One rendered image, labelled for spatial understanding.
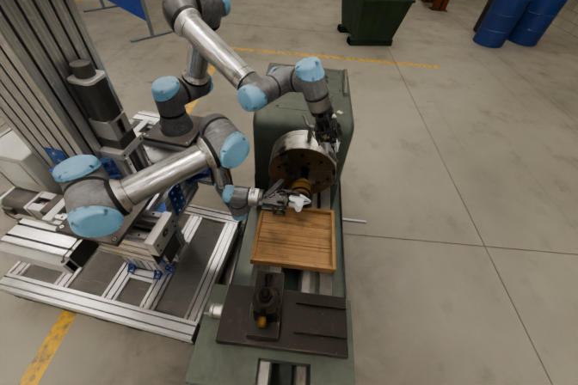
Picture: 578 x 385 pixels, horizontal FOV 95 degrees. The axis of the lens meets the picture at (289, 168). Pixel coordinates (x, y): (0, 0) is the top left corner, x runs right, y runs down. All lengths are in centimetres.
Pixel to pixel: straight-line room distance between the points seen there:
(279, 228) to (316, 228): 17
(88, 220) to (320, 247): 86
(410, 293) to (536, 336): 83
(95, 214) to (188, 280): 120
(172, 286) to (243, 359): 102
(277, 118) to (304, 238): 57
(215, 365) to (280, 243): 49
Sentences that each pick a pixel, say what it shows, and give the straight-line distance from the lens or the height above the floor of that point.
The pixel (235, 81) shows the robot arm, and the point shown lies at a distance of 80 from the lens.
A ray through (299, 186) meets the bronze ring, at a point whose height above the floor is 112.
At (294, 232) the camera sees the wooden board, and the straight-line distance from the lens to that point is 126.
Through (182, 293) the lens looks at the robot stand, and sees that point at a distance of 194.
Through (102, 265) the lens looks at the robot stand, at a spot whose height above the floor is 21.
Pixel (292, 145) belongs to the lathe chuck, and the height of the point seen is 123.
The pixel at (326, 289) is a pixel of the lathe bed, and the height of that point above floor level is 87.
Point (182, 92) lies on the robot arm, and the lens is 127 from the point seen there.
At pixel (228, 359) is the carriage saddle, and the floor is 93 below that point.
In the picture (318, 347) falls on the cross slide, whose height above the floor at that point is 97.
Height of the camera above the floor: 197
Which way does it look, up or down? 46 degrees down
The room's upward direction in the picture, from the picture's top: 5 degrees clockwise
